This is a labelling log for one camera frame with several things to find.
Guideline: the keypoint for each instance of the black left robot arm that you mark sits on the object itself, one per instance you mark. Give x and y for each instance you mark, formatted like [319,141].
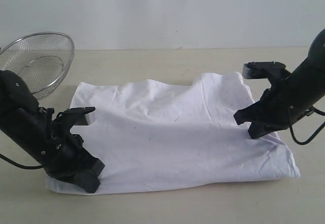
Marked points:
[23,120]

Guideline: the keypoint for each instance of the metal wire mesh basket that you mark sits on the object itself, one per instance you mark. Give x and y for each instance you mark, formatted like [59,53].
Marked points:
[41,59]

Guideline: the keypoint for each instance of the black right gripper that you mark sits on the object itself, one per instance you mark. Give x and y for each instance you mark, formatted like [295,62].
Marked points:
[272,114]

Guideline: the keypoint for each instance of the white t-shirt red lettering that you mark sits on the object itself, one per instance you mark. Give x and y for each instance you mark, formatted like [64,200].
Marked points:
[154,136]

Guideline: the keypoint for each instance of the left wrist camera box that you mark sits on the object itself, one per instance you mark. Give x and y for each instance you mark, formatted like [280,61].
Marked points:
[73,116]

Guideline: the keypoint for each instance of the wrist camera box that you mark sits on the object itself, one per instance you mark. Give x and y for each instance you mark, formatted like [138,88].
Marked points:
[272,70]
[73,116]

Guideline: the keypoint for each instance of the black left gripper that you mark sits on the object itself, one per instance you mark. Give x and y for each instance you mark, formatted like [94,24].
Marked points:
[68,161]

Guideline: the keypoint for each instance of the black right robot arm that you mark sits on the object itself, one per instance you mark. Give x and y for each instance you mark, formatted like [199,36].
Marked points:
[306,82]

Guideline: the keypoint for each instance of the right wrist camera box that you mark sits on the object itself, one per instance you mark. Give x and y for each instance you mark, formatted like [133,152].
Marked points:
[272,70]

